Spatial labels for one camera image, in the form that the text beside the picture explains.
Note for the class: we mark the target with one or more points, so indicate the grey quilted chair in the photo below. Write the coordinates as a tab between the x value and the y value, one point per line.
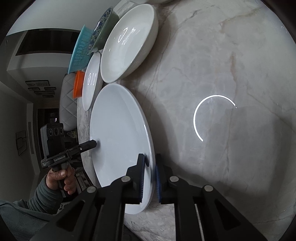
68	104

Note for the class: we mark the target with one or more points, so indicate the orange plastic bowl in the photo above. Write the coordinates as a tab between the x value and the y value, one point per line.
78	84

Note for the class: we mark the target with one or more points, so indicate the left hand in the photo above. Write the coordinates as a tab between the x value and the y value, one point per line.
66	176

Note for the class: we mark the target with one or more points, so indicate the left forearm grey sleeve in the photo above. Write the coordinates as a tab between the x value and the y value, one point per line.
25	218

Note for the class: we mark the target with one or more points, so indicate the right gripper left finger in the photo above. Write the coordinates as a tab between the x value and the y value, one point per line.
130	187

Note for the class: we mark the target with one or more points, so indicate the deep white serving bowl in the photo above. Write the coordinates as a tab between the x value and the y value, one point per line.
129	43

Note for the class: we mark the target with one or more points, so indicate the teal plastic colander basket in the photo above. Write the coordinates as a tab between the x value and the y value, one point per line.
80	57

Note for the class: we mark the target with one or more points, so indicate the large white plate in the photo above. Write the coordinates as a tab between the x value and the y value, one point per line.
121	131

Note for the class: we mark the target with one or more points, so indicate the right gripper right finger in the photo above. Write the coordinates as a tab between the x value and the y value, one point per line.
169	186

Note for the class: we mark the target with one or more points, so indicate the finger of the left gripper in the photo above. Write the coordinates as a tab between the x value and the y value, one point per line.
91	144

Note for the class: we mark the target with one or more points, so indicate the green blue floral bowl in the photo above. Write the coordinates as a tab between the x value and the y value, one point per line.
102	30

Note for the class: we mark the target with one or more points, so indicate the small white plate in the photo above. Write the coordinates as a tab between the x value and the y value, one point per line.
92	81

